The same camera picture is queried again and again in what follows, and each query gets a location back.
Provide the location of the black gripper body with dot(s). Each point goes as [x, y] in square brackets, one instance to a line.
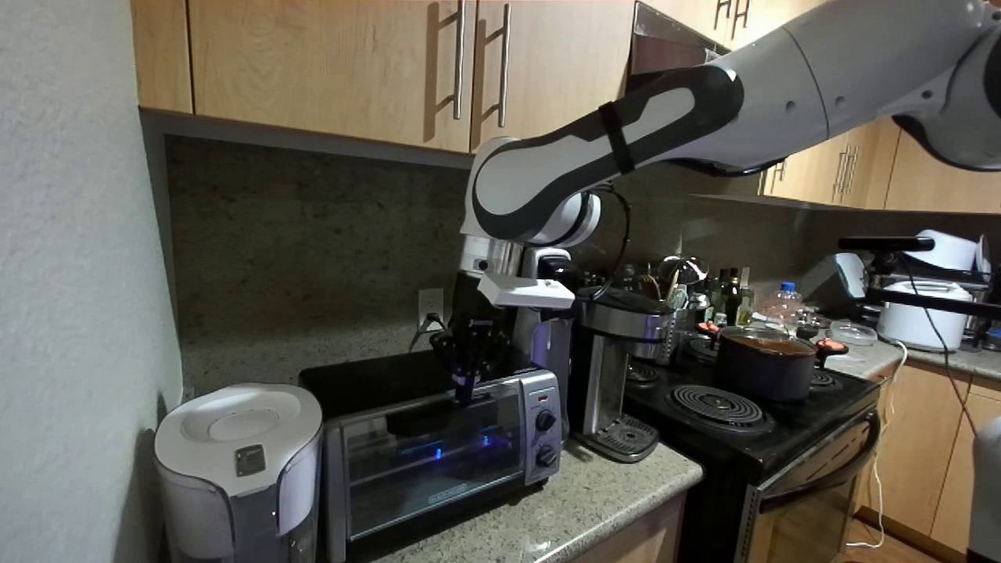
[469, 306]

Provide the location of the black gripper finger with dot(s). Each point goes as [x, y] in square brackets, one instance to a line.
[456, 365]
[483, 357]

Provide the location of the silver toaster oven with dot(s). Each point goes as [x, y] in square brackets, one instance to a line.
[438, 470]

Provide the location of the glass toaster oven door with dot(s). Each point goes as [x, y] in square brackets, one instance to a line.
[434, 470]

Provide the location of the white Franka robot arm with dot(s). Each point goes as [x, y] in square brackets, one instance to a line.
[832, 81]

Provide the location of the black oven knob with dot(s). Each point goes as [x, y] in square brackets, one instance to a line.
[545, 421]
[548, 455]

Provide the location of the black baking tray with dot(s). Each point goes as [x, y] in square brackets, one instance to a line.
[365, 379]

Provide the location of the silver black coffee maker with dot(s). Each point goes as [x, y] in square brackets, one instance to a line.
[614, 353]

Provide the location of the chrome kitchen faucet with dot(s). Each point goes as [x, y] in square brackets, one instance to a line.
[683, 271]

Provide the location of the dark glass bottles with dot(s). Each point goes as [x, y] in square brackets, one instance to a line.
[733, 299]

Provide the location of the black electric stove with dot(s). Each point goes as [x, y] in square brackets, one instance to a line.
[770, 458]

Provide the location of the clear plastic water bottle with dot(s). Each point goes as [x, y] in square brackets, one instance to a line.
[789, 304]

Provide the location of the steel range hood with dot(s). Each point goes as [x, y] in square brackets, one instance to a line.
[668, 35]

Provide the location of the grey countertop appliance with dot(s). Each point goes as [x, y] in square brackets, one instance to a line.
[832, 279]

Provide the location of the black metal stand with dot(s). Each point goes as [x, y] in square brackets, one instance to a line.
[887, 241]

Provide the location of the white rice cooker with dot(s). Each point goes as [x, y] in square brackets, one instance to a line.
[924, 316]

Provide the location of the wooden base cabinets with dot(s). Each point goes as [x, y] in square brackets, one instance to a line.
[919, 447]

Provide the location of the small white appliance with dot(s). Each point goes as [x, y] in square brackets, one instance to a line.
[953, 251]

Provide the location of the grey rounded object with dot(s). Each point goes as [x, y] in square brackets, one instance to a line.
[986, 489]

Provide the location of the white wall outlet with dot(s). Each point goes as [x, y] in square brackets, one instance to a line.
[428, 304]

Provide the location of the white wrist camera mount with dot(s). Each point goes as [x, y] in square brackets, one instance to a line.
[528, 292]

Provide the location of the narrow wooden wall cabinet door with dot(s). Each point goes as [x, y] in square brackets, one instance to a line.
[565, 62]

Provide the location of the wide wooden wall cabinet door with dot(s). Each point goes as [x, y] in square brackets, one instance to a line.
[314, 62]

